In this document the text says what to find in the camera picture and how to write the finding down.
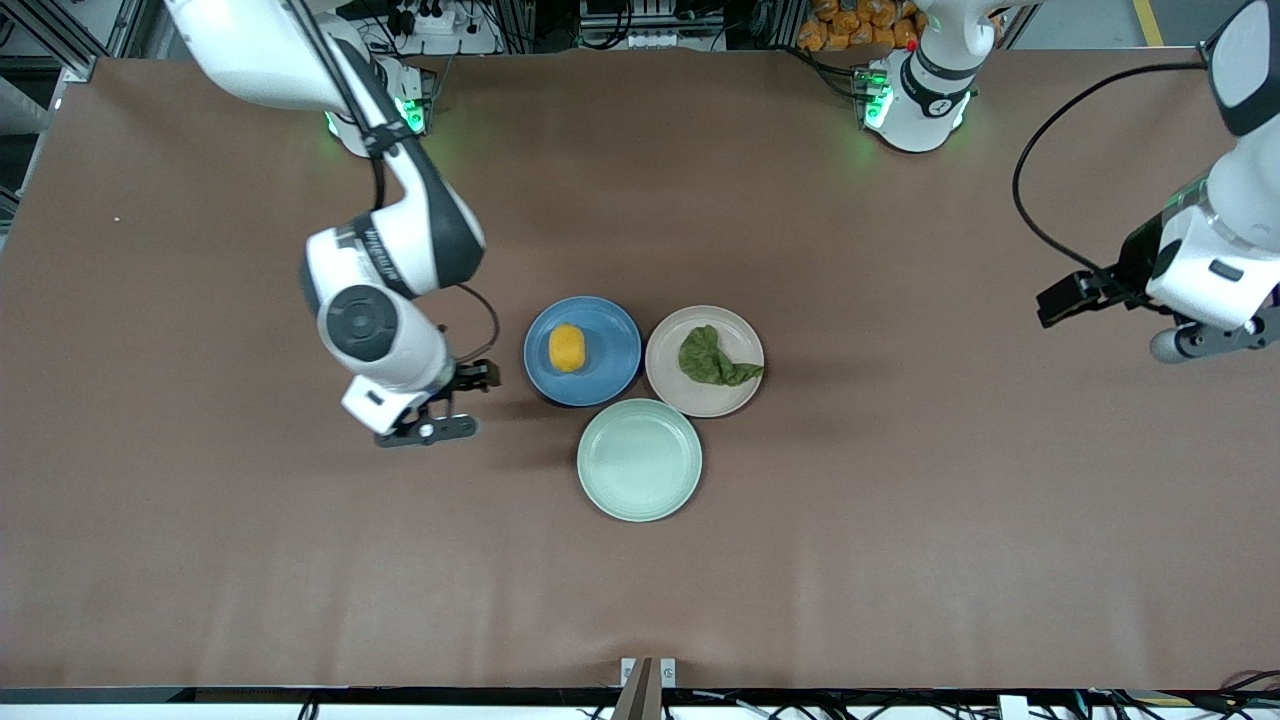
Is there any yellow lemon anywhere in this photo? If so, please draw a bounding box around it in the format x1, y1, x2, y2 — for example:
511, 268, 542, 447
548, 323, 589, 375

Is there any green lettuce leaf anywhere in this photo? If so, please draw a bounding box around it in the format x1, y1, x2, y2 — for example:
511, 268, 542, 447
678, 324, 766, 388

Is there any blue plate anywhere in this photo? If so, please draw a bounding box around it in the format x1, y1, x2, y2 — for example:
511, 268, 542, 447
523, 295, 643, 408

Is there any pale green plate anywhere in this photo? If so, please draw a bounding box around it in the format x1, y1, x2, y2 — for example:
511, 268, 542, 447
576, 398, 704, 524

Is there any beige pink plate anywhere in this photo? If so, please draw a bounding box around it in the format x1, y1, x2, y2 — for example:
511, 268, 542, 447
645, 305, 766, 419

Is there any bag of orange fruits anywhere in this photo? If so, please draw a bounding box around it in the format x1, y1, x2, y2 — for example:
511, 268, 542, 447
797, 0, 927, 53

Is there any white power strip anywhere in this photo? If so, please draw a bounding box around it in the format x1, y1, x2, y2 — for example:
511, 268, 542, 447
384, 0, 501, 57

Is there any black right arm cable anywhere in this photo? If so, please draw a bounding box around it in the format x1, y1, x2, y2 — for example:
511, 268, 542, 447
285, 0, 502, 367

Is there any metal table edge bracket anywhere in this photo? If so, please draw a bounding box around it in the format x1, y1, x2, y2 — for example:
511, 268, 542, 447
612, 657, 679, 720

